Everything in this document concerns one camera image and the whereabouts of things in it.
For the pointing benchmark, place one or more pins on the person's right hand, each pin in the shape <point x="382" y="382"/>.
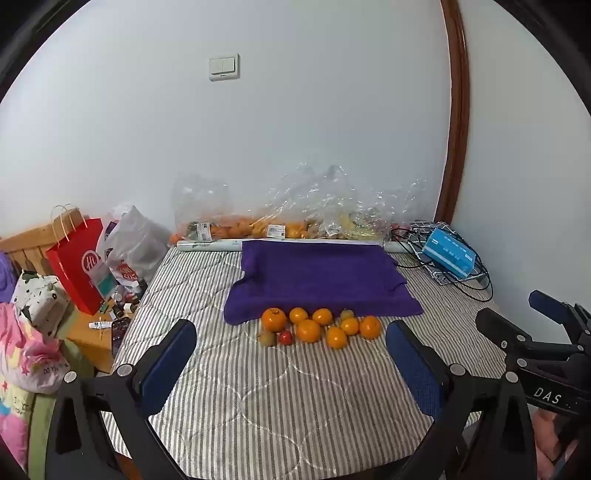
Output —
<point x="551" y="436"/>

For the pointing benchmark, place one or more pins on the pink star blanket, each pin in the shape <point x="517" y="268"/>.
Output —
<point x="23" y="350"/>

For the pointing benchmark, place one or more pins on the wooden headboard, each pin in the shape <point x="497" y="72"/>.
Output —
<point x="27" y="247"/>

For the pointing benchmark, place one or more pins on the green bed sheet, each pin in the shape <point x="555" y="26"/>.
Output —
<point x="39" y="415"/>

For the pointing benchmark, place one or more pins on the brown kiwi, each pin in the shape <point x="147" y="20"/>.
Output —
<point x="267" y="338"/>

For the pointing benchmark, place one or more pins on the purple cloth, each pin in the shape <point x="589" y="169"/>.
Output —
<point x="5" y="277"/>

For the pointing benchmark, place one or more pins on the small orange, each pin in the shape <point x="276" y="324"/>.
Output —
<point x="308" y="331"/>
<point x="370" y="327"/>
<point x="349" y="326"/>
<point x="336" y="337"/>
<point x="298" y="315"/>
<point x="322" y="316"/>

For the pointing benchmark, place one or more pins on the purple towel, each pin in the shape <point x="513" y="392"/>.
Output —
<point x="318" y="277"/>

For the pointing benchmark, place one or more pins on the red paper bag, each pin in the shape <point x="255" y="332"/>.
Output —
<point x="74" y="267"/>

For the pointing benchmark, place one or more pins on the white plastic bag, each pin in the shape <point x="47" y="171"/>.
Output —
<point x="138" y="244"/>

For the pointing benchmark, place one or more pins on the white light switch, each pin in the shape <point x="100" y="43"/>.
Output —
<point x="224" y="67"/>

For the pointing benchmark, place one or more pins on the clear bag of oranges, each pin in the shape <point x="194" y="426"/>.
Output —
<point x="286" y="217"/>

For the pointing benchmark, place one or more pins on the blue tissue box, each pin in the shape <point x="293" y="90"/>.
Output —
<point x="448" y="254"/>

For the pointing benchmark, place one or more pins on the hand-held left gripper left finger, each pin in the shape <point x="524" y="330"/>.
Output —
<point x="168" y="364"/>

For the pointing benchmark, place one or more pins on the brown wooden door frame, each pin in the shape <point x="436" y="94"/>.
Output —
<point x="457" y="115"/>

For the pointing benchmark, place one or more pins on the large orange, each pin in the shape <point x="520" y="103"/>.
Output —
<point x="274" y="320"/>

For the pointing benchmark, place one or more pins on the wooden nightstand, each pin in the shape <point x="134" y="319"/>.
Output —
<point x="90" y="337"/>

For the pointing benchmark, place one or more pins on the black phone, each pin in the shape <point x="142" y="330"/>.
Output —
<point x="120" y="330"/>

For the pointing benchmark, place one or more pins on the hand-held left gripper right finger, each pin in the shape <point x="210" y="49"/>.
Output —
<point x="415" y="364"/>

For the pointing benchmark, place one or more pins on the small bottles cluster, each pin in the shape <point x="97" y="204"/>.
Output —
<point x="123" y="302"/>

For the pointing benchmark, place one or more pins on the white paper roll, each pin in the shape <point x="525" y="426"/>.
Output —
<point x="207" y="245"/>

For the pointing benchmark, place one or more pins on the green-yellow small fruit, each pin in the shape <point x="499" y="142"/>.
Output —
<point x="347" y="314"/>

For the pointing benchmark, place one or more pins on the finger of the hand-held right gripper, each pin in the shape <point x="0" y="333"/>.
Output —
<point x="545" y="302"/>
<point x="503" y="330"/>

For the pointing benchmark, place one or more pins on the white patterned pillow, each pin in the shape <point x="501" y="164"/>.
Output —
<point x="39" y="300"/>

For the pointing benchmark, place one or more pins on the small red apple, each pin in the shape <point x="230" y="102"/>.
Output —
<point x="285" y="337"/>

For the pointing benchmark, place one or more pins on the white tube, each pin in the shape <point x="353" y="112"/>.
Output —
<point x="99" y="324"/>

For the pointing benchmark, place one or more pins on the clear bag of kiwis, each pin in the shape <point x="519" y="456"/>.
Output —
<point x="318" y="230"/>

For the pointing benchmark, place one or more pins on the clear bag of yellow fruit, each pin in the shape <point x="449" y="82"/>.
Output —
<point x="369" y="217"/>

